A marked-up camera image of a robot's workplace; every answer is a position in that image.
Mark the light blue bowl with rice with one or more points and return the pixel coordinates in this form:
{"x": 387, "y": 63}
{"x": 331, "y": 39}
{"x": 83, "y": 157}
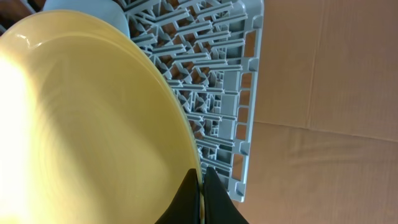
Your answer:
{"x": 106, "y": 10}

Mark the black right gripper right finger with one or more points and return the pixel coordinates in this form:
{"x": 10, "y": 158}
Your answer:
{"x": 219, "y": 209}

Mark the grey dishwasher rack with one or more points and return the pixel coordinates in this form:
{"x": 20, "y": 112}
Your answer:
{"x": 208, "y": 51}

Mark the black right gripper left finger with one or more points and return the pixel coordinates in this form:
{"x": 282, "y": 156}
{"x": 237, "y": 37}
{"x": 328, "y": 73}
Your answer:
{"x": 185, "y": 206}

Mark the yellow plate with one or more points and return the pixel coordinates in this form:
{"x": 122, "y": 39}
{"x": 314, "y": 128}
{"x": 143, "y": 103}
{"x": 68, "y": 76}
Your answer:
{"x": 90, "y": 130}

